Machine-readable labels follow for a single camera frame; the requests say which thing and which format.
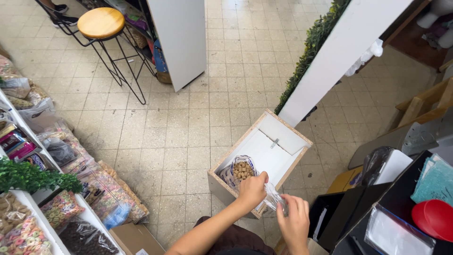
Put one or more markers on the person's left hand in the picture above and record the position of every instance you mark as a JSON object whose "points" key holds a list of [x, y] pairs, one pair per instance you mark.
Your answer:
{"points": [[252, 192]]}

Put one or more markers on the person's right hand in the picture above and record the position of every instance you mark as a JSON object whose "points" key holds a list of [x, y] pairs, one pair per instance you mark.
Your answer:
{"points": [[294, 223]]}

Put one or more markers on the clear plastic bag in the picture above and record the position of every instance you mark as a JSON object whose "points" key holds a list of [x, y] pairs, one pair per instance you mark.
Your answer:
{"points": [[274, 198]]}

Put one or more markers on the bag of brown kibble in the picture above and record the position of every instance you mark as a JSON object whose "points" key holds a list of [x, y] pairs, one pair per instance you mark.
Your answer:
{"points": [[239, 171]]}

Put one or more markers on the white wooden box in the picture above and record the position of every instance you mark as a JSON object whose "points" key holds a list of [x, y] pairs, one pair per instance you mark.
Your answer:
{"points": [[260, 155]]}

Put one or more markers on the person's brown clothing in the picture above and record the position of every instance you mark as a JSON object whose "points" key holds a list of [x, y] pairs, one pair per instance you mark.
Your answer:
{"points": [[235, 239]]}

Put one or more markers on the black counter box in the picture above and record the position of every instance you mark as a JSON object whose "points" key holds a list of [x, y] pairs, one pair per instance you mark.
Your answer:
{"points": [[371, 216]]}

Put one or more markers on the black plastic bag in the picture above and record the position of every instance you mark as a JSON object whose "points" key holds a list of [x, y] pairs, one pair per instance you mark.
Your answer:
{"points": [[373, 164]]}

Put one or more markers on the stack of clear plastic bags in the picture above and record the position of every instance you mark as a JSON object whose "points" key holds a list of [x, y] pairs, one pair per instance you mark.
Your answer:
{"points": [[396, 232]]}

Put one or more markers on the cardboard box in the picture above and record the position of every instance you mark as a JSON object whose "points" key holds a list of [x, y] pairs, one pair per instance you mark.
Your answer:
{"points": [[136, 239]]}

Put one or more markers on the teal textured cloth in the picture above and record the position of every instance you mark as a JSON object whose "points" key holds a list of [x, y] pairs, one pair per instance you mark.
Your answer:
{"points": [[434, 180]]}

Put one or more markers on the white partition with green hedge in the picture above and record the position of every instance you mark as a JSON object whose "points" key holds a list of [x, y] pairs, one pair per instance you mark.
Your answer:
{"points": [[329, 60]]}

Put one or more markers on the white plastic bag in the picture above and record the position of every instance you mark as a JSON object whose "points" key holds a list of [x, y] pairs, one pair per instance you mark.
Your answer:
{"points": [[364, 56]]}

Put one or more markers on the white shelf unit with goods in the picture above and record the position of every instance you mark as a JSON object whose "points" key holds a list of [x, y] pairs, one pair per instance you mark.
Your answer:
{"points": [[159, 39]]}

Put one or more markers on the white shelf of cereal bags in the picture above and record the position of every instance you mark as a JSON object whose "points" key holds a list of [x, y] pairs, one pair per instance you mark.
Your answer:
{"points": [[46, 170]]}

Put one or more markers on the round wooden stool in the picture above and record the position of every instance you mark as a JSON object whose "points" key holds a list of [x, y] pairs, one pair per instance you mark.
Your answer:
{"points": [[106, 42]]}

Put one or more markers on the green artificial plant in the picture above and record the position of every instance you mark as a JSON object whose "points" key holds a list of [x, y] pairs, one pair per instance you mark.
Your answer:
{"points": [[33, 176]]}

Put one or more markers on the wooden pallet frame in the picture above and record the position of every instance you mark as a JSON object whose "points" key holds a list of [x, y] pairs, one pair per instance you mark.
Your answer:
{"points": [[423, 104]]}

